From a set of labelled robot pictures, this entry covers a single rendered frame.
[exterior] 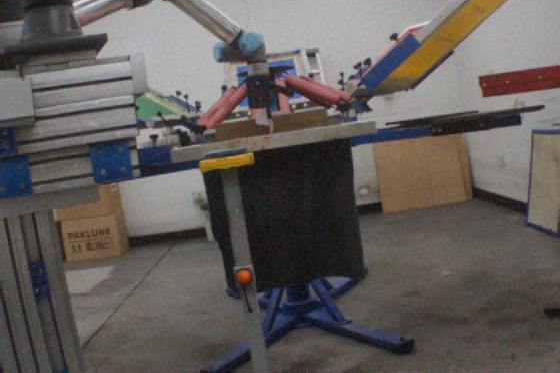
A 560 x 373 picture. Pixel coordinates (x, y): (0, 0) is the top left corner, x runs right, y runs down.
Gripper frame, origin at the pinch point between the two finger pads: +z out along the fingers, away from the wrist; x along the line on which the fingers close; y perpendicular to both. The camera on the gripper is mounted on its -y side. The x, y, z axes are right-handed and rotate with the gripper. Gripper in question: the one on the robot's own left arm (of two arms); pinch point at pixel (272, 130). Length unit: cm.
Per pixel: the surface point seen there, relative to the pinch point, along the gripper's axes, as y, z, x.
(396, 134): -56, 10, -59
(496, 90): -92, -4, -14
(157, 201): 133, 56, -421
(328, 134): -16, 3, 52
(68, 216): 219, 55, -375
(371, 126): -28, 3, 52
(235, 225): 12, 22, 71
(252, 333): 12, 51, 71
